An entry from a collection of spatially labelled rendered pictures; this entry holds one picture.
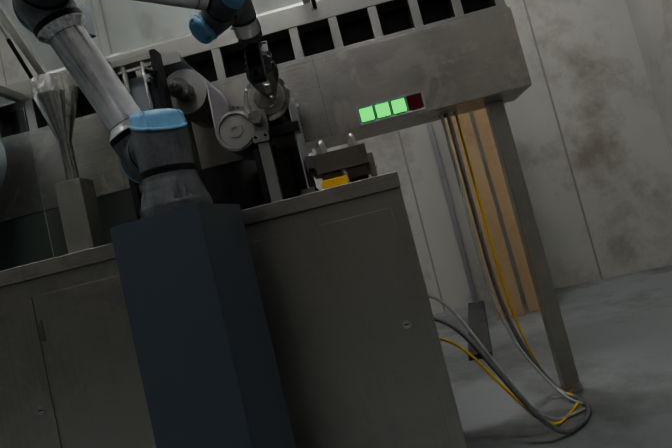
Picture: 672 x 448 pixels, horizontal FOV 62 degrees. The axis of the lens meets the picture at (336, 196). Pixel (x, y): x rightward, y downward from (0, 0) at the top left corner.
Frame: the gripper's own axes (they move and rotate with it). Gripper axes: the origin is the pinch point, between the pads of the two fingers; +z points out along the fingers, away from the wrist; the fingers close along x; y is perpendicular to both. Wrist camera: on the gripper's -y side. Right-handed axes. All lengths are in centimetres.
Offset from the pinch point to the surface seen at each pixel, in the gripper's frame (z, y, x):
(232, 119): 5.5, 0.2, 14.0
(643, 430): 88, -88, -84
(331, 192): 3.6, -43.6, -12.7
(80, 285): 11, -48, 58
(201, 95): -0.7, 8.2, 22.0
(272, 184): 16.9, -20.9, 5.7
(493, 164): 194, 133, -112
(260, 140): 6.6, -12.1, 5.7
